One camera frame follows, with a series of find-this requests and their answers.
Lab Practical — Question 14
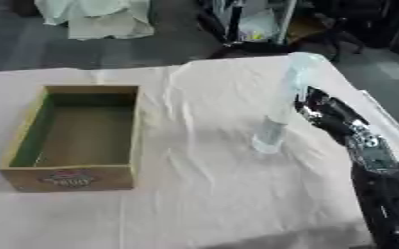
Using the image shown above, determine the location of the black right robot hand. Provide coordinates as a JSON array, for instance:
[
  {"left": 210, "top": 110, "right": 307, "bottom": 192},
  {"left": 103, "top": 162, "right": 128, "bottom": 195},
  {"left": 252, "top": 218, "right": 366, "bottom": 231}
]
[{"left": 291, "top": 85, "right": 372, "bottom": 148}]

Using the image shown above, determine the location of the clear plastic bag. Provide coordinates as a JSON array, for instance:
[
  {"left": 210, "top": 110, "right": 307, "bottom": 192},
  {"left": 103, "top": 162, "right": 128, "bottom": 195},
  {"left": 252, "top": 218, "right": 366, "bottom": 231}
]
[{"left": 236, "top": 8, "right": 283, "bottom": 43}]

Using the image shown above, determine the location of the tan cardboard box green inside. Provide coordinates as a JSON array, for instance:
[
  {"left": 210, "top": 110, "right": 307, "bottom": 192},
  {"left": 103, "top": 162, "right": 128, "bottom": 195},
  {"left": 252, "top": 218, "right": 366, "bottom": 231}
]
[{"left": 0, "top": 84, "right": 144, "bottom": 193}]

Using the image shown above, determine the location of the clear plastic bottle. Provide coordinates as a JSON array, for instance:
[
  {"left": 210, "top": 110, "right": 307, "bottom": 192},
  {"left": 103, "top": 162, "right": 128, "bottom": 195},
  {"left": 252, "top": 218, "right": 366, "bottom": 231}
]
[{"left": 250, "top": 51, "right": 329, "bottom": 155}]

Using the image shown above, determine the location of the white cloth heap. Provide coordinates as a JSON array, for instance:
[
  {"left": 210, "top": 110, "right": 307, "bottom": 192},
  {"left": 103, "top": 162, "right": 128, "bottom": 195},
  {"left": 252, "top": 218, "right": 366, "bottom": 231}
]
[{"left": 32, "top": 0, "right": 156, "bottom": 41}]

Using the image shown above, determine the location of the black office chair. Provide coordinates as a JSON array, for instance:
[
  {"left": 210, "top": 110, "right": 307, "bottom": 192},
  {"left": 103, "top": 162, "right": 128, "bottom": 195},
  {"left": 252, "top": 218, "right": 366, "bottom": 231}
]
[{"left": 298, "top": 0, "right": 399, "bottom": 62}]

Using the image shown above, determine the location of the black tripod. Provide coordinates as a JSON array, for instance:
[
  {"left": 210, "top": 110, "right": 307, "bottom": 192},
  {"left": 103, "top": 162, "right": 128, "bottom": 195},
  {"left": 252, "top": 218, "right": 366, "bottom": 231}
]
[{"left": 194, "top": 0, "right": 294, "bottom": 60}]

